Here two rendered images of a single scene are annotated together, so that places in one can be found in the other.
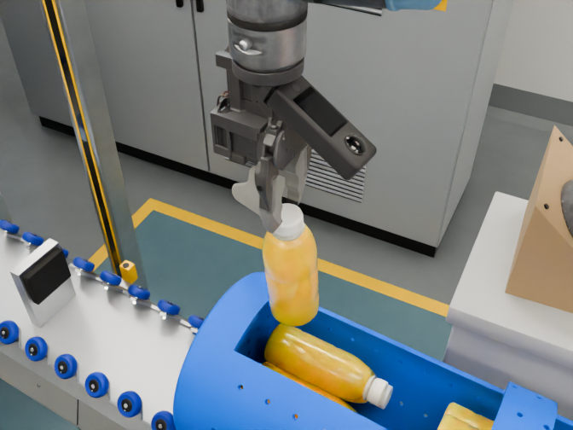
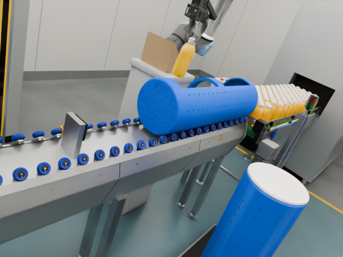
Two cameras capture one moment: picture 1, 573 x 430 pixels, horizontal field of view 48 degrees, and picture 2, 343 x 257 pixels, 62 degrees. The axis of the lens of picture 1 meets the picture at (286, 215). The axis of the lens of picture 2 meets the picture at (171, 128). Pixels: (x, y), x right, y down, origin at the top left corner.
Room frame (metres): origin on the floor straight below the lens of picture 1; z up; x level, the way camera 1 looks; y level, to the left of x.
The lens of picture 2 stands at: (0.41, 1.39, 1.61)
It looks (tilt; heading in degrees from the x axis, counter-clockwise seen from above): 25 degrees down; 274
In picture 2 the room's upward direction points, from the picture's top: 20 degrees clockwise
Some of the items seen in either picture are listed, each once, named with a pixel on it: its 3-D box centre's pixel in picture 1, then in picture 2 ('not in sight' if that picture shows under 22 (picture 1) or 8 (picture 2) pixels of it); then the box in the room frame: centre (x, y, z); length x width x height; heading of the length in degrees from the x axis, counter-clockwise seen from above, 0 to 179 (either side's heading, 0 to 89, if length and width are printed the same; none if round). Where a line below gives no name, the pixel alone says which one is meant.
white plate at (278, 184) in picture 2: not in sight; (277, 182); (-0.03, 0.25, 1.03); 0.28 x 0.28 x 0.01
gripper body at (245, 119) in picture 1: (263, 106); (199, 6); (0.57, 0.02, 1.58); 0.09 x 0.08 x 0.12; 59
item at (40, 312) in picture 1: (48, 285); (74, 135); (0.83, 0.46, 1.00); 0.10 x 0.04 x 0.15; 149
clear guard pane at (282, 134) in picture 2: not in sight; (280, 146); (-0.41, -1.09, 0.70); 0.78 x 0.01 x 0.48; 59
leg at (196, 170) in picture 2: not in sight; (193, 177); (0.24, -0.66, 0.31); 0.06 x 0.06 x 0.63; 59
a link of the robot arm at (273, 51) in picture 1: (265, 37); not in sight; (0.56, 0.02, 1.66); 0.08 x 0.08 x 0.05
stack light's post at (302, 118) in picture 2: not in sight; (271, 172); (-0.36, -0.83, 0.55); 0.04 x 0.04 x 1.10; 59
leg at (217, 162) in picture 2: not in sight; (205, 187); (0.12, -0.59, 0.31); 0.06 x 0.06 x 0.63; 59
